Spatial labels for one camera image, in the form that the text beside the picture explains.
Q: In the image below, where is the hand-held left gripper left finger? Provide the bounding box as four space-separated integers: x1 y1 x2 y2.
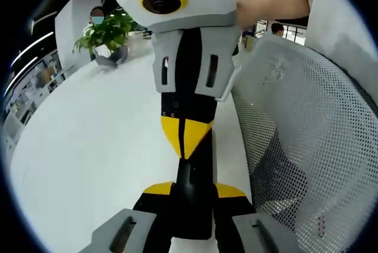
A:
79 180 178 253

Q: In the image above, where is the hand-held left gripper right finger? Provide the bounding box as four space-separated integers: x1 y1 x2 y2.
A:
211 183 299 253

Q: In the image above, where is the black remote control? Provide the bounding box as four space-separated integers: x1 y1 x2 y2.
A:
169 130 220 241

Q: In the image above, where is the potted green plant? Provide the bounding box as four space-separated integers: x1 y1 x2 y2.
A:
72 9 137 68

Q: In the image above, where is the grey mesh office chair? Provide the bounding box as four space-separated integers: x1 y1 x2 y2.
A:
231 33 378 253

